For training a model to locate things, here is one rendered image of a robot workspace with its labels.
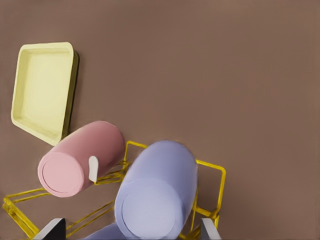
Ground pale yellow square tray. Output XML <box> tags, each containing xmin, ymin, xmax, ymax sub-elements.
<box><xmin>10</xmin><ymin>41</ymin><xmax>80</xmax><ymax>147</ymax></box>

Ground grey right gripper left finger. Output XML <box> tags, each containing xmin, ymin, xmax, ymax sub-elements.
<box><xmin>33</xmin><ymin>217</ymin><xmax>67</xmax><ymax>240</ymax></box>

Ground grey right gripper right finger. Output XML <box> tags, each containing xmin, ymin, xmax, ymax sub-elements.
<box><xmin>200</xmin><ymin>217</ymin><xmax>223</xmax><ymax>240</ymax></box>

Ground lavender cup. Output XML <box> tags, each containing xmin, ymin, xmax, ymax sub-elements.
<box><xmin>81</xmin><ymin>139</ymin><xmax>200</xmax><ymax>240</ymax></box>

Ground pink cup with white handle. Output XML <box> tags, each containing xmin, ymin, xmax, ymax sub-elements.
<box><xmin>37</xmin><ymin>120</ymin><xmax>126</xmax><ymax>199</ymax></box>

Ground yellow wire cup rack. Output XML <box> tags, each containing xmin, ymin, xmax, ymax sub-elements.
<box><xmin>1</xmin><ymin>140</ymin><xmax>227</xmax><ymax>240</ymax></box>

